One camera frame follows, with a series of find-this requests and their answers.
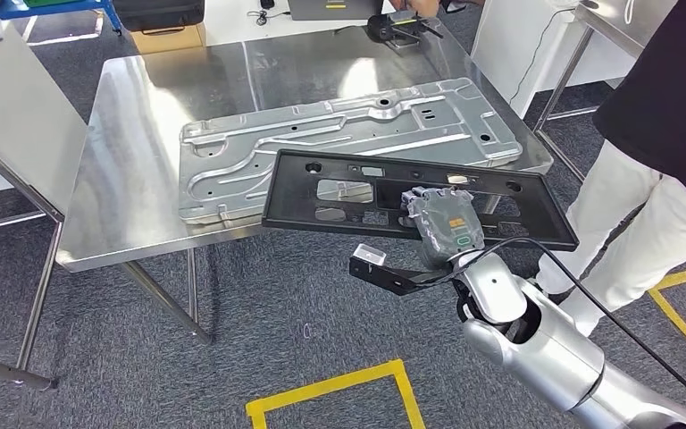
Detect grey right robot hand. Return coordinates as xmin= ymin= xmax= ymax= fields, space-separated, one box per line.
xmin=400 ymin=186 xmax=486 ymax=273

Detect black plastic plate frame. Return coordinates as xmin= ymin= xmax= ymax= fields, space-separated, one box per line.
xmin=262 ymin=148 xmax=580 ymax=253

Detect stainless steel workbench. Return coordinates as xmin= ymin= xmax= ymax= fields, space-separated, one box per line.
xmin=14 ymin=23 xmax=556 ymax=380

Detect stamped grey metal panel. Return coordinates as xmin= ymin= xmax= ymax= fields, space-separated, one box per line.
xmin=177 ymin=77 xmax=523 ymax=227

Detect white cabinet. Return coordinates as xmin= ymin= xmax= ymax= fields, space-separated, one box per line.
xmin=472 ymin=0 xmax=594 ymax=120

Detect black headset device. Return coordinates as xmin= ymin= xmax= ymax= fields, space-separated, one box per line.
xmin=366 ymin=13 xmax=446 ymax=50

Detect person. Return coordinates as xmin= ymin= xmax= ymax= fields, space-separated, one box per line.
xmin=535 ymin=0 xmax=686 ymax=339
xmin=389 ymin=0 xmax=486 ymax=18

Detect grey laptop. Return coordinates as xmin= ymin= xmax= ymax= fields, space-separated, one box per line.
xmin=288 ymin=0 xmax=384 ymax=22

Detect steel side table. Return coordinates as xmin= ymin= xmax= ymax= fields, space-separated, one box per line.
xmin=531 ymin=0 xmax=679 ymax=185

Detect white desk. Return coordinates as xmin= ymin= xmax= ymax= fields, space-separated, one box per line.
xmin=204 ymin=0 xmax=391 ymax=47

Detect cardboard box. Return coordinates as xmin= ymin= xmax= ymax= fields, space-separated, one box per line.
xmin=130 ymin=23 xmax=207 ymax=55

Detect black case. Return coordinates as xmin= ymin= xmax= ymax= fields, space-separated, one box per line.
xmin=112 ymin=0 xmax=207 ymax=32

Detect white table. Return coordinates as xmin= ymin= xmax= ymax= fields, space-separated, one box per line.
xmin=0 ymin=23 xmax=89 ymax=238

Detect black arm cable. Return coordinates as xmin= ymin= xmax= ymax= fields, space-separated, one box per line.
xmin=437 ymin=236 xmax=686 ymax=416

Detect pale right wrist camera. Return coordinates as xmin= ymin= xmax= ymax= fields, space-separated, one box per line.
xmin=353 ymin=243 xmax=388 ymax=266

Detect thin black cable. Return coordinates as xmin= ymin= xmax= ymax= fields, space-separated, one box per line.
xmin=508 ymin=5 xmax=576 ymax=108
xmin=247 ymin=8 xmax=292 ymax=28

